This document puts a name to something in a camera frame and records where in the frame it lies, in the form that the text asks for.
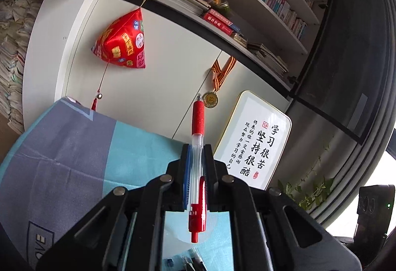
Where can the red book stack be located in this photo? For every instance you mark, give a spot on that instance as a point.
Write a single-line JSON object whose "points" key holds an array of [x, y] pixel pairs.
{"points": [[219, 21]]}

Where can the red hanging zongzi ornament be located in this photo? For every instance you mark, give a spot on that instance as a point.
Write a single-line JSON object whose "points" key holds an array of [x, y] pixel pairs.
{"points": [[122, 44]]}

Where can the pile of stacked papers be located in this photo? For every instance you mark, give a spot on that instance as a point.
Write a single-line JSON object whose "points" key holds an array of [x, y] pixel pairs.
{"points": [[17, 22]]}

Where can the framed calligraphy sign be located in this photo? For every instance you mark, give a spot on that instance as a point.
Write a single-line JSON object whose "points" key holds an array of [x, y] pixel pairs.
{"points": [[253, 141]]}

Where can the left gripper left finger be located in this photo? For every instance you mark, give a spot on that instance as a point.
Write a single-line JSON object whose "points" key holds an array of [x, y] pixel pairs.
{"points": [[187, 174]]}

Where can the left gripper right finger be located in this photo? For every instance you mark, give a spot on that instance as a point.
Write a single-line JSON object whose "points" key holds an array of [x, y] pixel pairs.
{"points": [[209, 175]]}

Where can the green potted plant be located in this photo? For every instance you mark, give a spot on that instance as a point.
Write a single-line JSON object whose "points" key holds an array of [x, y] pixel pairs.
{"points": [[311, 190]]}

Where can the gold medal with ribbon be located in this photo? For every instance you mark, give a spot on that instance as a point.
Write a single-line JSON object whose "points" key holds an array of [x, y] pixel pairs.
{"points": [[219, 74]]}

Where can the blue grey tablecloth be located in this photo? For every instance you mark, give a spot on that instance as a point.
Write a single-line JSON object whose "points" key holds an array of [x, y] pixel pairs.
{"points": [[82, 191]]}

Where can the red retractable pen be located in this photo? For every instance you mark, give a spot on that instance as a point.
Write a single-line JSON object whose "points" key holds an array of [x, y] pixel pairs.
{"points": [[197, 189]]}

